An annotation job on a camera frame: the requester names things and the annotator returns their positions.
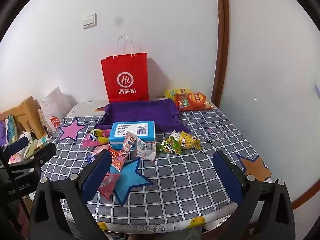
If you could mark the red paper shopping bag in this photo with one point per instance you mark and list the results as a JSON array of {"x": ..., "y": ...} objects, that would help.
[{"x": 126, "y": 76}]

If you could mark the orange chips bag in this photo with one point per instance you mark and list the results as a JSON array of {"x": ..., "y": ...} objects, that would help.
[{"x": 192, "y": 102}]

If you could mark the purple cloth basket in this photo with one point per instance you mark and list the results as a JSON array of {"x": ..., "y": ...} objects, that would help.
[{"x": 164, "y": 113}]

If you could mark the blue white tissue box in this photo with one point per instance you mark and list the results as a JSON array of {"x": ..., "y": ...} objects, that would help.
[{"x": 144, "y": 130}]

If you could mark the tall pink strawberry packet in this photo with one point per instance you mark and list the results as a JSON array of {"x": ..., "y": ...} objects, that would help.
[{"x": 129, "y": 141}]

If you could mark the pink yellow snack bag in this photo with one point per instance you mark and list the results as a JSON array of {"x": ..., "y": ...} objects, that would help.
[{"x": 96, "y": 137}]

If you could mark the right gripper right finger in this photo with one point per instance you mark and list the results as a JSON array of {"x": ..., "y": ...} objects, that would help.
[{"x": 276, "y": 219}]

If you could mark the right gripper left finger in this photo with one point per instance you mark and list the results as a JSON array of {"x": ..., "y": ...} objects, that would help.
[{"x": 47, "y": 219}]

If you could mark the blue paper star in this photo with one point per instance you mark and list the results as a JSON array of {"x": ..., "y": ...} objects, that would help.
[{"x": 130, "y": 178}]

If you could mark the white plastic bag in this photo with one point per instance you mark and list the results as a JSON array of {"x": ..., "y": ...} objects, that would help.
[{"x": 55, "y": 107}]

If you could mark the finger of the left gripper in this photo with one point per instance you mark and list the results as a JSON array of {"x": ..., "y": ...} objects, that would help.
[{"x": 16, "y": 147}]

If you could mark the dark blue snack packet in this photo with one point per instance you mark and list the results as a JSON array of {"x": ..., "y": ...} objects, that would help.
[{"x": 90, "y": 158}]

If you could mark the pink silver-banded snack packet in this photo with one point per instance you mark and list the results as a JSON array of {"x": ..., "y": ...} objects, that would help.
[{"x": 108, "y": 184}]

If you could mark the white red packet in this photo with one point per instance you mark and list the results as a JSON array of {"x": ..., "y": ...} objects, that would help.
[{"x": 145, "y": 150}]

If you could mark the brown wooden door frame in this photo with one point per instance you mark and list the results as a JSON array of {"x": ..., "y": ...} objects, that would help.
[{"x": 222, "y": 51}]

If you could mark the green snack packet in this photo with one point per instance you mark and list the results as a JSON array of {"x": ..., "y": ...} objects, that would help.
[{"x": 171, "y": 144}]

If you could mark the pink paper star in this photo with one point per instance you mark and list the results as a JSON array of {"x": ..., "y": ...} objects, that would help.
[{"x": 71, "y": 131}]

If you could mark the orange paper star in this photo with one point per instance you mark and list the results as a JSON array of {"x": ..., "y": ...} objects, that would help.
[{"x": 255, "y": 167}]

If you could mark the wooden chair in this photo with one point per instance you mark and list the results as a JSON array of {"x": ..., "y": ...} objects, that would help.
[{"x": 26, "y": 117}]

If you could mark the red gold snack packet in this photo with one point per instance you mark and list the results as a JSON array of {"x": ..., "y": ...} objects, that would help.
[{"x": 115, "y": 162}]

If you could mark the white wall switch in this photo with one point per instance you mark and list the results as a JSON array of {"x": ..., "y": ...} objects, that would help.
[{"x": 89, "y": 21}]

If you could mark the yellow cartoon snack packet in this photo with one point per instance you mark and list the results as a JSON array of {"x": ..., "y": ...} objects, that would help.
[{"x": 187, "y": 141}]

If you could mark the yellow chips bag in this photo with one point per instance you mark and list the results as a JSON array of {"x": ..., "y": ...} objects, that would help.
[{"x": 171, "y": 93}]

